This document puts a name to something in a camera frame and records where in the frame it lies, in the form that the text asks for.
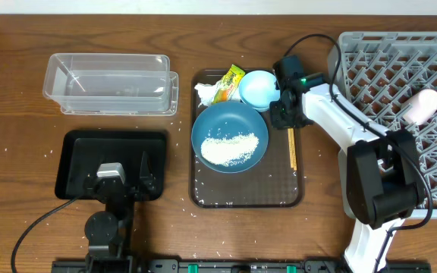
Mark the wooden chopstick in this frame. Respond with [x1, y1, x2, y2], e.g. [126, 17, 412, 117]
[287, 127, 295, 170]
[289, 127, 298, 171]

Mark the dark blue plate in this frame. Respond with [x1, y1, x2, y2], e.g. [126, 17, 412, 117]
[191, 102, 269, 174]

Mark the pink cup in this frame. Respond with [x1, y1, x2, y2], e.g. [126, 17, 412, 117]
[402, 89, 437, 125]

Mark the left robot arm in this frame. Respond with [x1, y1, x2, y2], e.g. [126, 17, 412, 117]
[84, 152, 165, 264]

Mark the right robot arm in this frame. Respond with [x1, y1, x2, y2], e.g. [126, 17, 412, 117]
[270, 72, 430, 272]

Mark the grey dishwasher rack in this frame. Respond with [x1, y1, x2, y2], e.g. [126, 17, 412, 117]
[328, 32, 437, 219]

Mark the light blue bowl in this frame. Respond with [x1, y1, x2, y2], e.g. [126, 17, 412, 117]
[238, 71, 280, 112]

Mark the black plastic tray bin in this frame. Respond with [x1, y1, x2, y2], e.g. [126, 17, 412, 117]
[55, 130, 167, 199]

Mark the yellow green snack wrapper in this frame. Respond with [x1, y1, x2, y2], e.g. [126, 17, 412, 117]
[212, 64, 246, 104]

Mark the brown serving tray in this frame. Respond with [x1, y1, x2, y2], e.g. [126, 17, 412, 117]
[189, 68, 305, 209]

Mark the white rice pile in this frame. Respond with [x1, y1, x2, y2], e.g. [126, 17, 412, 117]
[200, 133, 259, 167]

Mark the crumpled white tissue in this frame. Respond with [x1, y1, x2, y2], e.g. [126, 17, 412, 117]
[194, 83, 217, 107]

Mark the clear plastic bin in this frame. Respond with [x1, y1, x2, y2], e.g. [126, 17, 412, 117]
[42, 53, 179, 116]

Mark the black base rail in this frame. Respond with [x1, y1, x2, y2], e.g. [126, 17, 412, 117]
[50, 258, 432, 273]

